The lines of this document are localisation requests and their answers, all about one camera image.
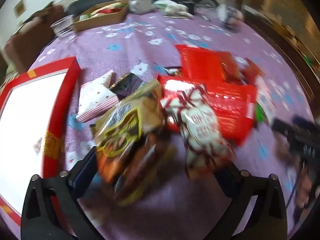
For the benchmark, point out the white and green snack packet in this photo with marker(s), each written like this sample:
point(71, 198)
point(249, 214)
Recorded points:
point(265, 102)

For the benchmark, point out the large red snack packet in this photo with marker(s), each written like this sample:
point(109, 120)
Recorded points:
point(230, 105)

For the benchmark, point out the brown chair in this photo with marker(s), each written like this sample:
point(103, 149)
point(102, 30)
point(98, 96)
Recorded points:
point(30, 40)

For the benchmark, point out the red and white snack packet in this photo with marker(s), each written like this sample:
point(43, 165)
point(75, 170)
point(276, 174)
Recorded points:
point(200, 125)

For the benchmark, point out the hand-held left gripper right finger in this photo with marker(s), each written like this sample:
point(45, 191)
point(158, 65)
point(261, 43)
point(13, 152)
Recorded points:
point(228, 180)

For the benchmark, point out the gold and brown snack packet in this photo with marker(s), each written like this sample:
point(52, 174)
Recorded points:
point(120, 130)

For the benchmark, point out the small wall frame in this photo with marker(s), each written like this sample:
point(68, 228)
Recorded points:
point(19, 6)

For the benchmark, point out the red box with white inside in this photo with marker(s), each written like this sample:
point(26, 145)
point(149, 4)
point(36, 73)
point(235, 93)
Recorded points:
point(61, 97)

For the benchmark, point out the purple floral tablecloth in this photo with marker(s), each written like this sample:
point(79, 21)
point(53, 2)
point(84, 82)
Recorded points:
point(140, 45)

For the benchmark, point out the wooden cabinet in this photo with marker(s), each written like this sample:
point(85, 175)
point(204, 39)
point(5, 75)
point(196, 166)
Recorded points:
point(282, 17)

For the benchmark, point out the pink dotted snack packet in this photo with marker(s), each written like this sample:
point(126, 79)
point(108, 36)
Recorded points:
point(95, 97)

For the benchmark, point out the brown cardboard tray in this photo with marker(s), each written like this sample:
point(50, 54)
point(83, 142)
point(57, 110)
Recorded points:
point(100, 21)

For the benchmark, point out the black object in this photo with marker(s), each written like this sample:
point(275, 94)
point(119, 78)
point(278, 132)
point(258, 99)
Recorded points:
point(188, 5)

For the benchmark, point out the white bowl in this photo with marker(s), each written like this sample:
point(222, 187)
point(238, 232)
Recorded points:
point(141, 5)

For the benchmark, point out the clear glass bowl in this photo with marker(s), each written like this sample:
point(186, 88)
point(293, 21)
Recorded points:
point(207, 3)

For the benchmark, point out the small dark red snack packet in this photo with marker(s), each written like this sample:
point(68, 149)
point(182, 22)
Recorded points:
point(252, 71)

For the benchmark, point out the dark purple snack packet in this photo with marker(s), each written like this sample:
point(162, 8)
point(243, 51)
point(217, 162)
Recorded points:
point(127, 85)

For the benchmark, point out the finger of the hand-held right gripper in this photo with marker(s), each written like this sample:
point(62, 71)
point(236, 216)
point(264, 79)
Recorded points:
point(282, 130)

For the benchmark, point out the clear plastic cup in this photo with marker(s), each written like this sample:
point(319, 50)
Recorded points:
point(62, 27)

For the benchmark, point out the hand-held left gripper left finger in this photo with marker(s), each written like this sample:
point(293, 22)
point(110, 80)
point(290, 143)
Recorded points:
point(83, 170)

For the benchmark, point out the white and dark object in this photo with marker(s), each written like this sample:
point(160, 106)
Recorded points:
point(230, 15)

